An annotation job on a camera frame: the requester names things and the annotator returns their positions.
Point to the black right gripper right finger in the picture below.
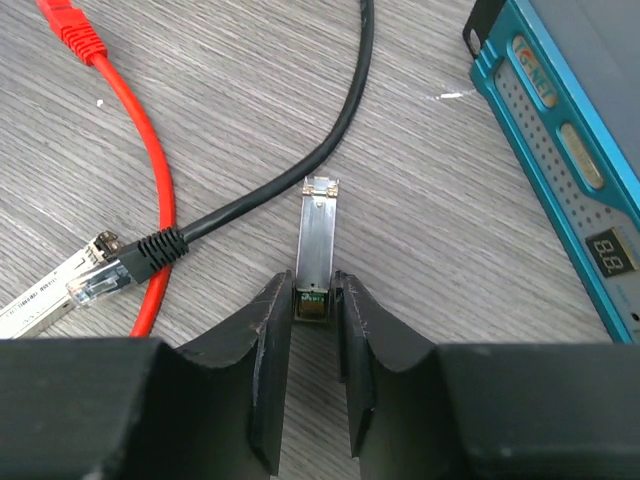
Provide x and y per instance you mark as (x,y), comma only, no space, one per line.
(391,375)

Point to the silver SFP module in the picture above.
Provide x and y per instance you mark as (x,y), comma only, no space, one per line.
(48,299)
(314,265)

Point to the grey blue network switch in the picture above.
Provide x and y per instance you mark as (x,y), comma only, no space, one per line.
(562,80)

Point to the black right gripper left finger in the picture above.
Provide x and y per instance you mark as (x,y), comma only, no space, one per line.
(239,411)

